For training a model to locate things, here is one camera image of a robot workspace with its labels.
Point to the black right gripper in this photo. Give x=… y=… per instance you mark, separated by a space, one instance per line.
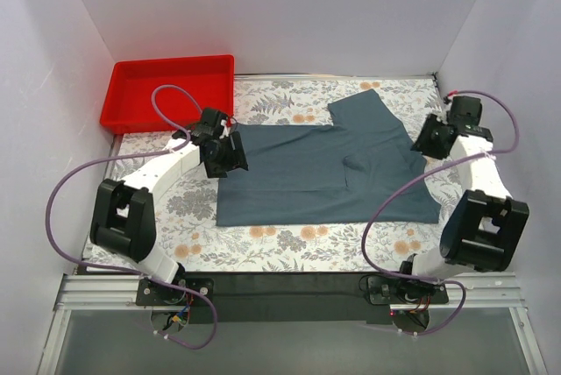
x=422 y=141

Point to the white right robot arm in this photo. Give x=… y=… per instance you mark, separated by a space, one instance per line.
x=484 y=229

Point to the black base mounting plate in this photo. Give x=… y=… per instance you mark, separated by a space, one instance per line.
x=291 y=296

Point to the blue-grey t-shirt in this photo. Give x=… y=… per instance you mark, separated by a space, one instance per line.
x=316 y=174

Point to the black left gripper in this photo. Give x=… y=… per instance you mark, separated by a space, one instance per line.
x=237 y=152

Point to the red plastic tray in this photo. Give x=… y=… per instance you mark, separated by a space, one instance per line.
x=190 y=83

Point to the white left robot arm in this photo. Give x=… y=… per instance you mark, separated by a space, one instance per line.
x=124 y=220

